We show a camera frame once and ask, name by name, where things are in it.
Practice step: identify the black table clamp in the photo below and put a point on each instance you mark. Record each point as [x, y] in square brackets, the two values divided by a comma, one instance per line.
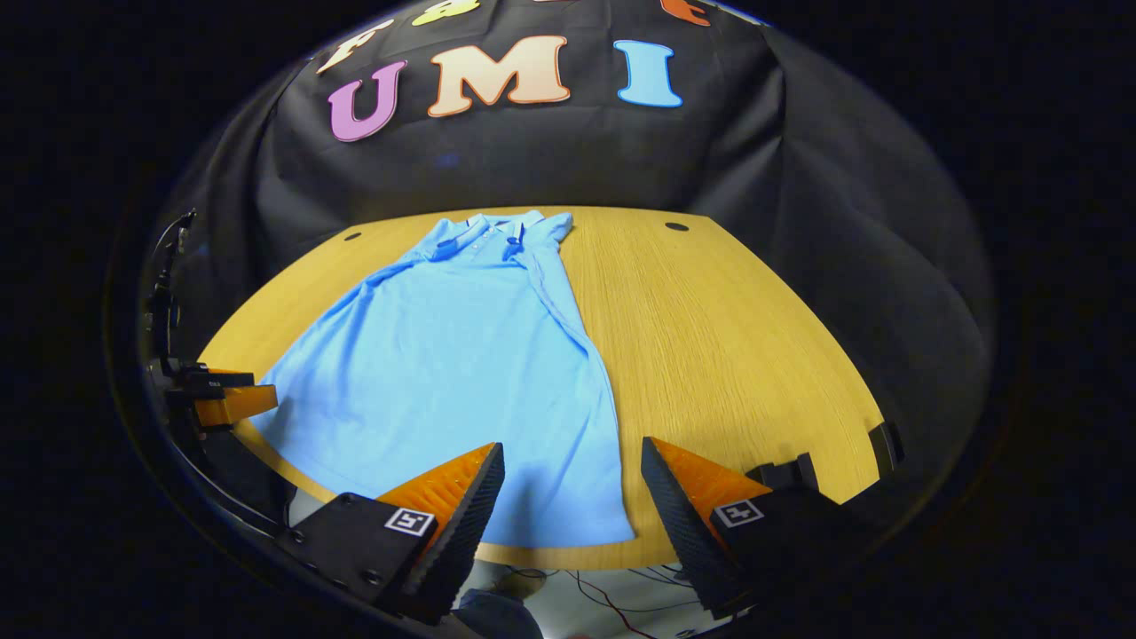
[785, 472]

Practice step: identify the light blue T-shirt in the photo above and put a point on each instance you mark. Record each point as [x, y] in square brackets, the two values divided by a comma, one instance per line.
[444, 355]

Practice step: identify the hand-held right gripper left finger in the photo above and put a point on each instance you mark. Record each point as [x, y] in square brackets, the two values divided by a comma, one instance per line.
[461, 541]

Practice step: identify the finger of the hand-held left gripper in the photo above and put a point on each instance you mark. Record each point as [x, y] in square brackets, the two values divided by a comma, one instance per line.
[213, 377]
[235, 404]

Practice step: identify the black backdrop cloth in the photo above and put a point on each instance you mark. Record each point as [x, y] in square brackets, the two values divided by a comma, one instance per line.
[532, 160]

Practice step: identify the dark blue cloth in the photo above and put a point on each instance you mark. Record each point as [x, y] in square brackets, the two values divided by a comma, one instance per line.
[497, 617]

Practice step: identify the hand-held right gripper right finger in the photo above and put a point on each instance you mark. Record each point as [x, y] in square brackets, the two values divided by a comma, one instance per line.
[683, 532]

